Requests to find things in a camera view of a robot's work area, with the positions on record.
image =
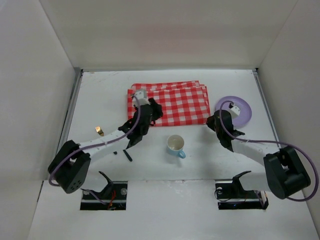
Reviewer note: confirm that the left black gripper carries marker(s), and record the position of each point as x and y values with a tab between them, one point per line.
152	113

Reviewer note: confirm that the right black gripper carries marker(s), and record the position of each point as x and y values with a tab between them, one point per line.
216	120

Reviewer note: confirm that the purple plastic plate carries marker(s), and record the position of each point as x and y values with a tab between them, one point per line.
245	114

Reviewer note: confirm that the red white checkered cloth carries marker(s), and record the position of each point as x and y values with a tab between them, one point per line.
183	103

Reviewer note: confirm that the blue white mug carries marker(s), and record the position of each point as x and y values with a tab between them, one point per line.
175	146

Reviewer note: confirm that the gold knife black handle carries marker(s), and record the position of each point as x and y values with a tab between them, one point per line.
126	154

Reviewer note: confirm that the gold fork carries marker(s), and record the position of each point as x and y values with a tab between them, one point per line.
99	131

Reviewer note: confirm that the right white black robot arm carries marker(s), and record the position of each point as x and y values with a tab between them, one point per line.
284	173

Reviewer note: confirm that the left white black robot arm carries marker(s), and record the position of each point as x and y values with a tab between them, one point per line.
70	166

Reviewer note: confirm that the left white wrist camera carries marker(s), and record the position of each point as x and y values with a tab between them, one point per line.
140	98

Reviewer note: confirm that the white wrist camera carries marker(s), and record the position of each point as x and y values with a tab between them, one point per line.
140	98
234	110

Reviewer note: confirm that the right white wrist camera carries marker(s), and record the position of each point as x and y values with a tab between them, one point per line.
234	110

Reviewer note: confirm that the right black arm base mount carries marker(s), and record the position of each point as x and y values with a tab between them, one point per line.
230	195

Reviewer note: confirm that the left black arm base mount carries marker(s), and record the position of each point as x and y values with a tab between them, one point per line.
113	197

